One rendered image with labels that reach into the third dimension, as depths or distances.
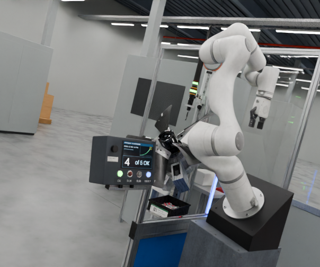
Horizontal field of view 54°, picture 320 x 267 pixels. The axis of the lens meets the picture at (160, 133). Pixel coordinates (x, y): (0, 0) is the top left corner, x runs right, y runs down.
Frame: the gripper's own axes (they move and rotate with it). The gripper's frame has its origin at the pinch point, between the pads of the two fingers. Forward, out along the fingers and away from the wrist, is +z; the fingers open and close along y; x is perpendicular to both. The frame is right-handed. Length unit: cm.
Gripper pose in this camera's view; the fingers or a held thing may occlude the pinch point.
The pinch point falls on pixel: (255, 125)
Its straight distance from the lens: 174.0
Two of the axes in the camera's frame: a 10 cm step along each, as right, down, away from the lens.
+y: 7.3, 1.1, 6.8
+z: -2.4, 9.7, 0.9
